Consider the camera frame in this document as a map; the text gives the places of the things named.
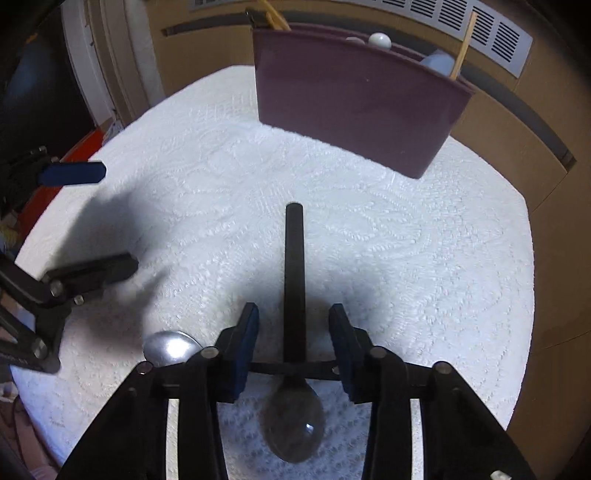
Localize dark wooden spatula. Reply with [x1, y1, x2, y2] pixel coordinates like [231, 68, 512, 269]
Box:
[245, 8, 270, 29]

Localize metal shovel-handle spoon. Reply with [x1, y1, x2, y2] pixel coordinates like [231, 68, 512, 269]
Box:
[142, 330, 202, 367]

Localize red box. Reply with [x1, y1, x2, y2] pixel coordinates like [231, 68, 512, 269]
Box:
[17, 128, 105, 240]

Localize black-handled translucent spoon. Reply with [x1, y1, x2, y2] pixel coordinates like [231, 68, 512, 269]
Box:
[262, 202, 325, 464]

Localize purple plastic utensil caddy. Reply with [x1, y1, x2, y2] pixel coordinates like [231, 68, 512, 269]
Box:
[252, 23, 474, 179]

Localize grey ventilation grille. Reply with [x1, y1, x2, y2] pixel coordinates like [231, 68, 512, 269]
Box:
[187, 0, 535, 79]

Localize blue plastic spoon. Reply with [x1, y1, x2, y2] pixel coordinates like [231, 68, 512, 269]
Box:
[420, 50, 456, 78]

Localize white lace table mat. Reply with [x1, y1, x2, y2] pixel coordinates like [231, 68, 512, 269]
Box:
[13, 66, 534, 463]

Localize wooden chopstick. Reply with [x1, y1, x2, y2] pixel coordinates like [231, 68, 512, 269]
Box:
[450, 11, 478, 81]
[259, 0, 290, 31]

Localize white plastic spoon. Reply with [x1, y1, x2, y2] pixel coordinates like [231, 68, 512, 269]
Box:
[346, 32, 393, 50]

